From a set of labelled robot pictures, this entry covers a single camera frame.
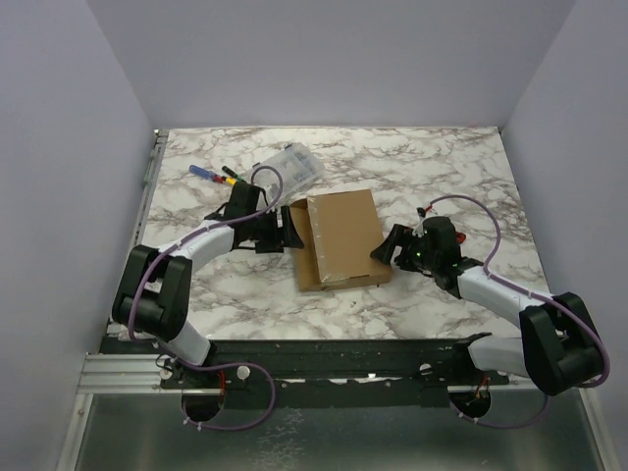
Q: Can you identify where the purple cable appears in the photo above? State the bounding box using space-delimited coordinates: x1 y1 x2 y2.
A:
424 194 612 431
126 166 284 434

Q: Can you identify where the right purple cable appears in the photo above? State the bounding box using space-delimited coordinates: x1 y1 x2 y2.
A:
424 194 612 431

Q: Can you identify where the clear plastic organizer box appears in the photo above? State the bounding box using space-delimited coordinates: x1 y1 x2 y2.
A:
243 142 325 205

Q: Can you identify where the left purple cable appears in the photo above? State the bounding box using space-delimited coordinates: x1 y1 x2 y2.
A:
126 166 284 434

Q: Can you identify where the blue handled screwdriver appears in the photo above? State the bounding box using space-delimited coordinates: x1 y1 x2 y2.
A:
188 165 224 183

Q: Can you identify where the brown cardboard express box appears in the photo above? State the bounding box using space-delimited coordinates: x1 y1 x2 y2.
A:
289 189 393 292

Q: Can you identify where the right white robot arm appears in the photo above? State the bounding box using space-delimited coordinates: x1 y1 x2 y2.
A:
371 216 609 396

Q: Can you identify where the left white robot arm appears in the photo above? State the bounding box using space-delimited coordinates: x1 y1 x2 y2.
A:
112 183 304 388

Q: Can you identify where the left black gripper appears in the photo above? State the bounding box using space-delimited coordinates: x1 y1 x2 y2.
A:
246 205 303 253

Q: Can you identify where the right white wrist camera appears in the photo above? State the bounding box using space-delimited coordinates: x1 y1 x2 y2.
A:
413 205 433 236

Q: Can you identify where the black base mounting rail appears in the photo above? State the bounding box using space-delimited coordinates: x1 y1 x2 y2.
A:
100 336 511 411

